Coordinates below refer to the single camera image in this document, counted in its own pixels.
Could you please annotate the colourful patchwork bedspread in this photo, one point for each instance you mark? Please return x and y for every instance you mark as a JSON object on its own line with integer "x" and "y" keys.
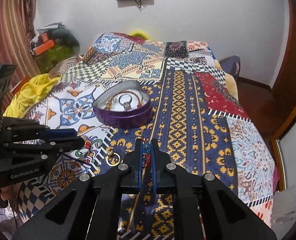
{"x": 196, "y": 118}

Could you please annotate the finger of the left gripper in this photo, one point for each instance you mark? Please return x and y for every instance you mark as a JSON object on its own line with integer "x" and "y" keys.
{"x": 34, "y": 147}
{"x": 24, "y": 128}

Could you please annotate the orange box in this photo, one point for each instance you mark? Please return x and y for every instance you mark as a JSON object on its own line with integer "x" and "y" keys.
{"x": 44, "y": 47}

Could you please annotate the purple heart-shaped jewelry box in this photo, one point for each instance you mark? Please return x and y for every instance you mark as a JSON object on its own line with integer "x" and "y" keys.
{"x": 124, "y": 105}

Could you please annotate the brown wooden door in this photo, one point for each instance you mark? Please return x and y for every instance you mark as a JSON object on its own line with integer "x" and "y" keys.
{"x": 269, "y": 108}

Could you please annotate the green bag pile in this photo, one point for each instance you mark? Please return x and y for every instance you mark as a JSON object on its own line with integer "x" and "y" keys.
{"x": 66, "y": 45}

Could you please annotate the dark blue pillow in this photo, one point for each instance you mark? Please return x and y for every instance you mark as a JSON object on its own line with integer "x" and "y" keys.
{"x": 231, "y": 65}

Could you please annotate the striped brown curtain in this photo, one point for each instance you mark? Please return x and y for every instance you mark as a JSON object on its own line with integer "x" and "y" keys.
{"x": 16, "y": 32}

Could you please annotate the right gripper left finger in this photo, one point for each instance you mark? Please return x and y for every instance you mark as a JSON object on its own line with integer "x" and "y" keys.
{"x": 108, "y": 188}

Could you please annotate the yellow pillow behind bed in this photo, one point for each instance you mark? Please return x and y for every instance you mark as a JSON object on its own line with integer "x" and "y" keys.
{"x": 140, "y": 34}

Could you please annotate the yellow cloth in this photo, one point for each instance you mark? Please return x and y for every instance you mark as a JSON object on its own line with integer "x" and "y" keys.
{"x": 32, "y": 92}

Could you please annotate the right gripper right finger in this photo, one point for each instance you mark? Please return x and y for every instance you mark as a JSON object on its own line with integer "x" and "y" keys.
{"x": 170, "y": 178}

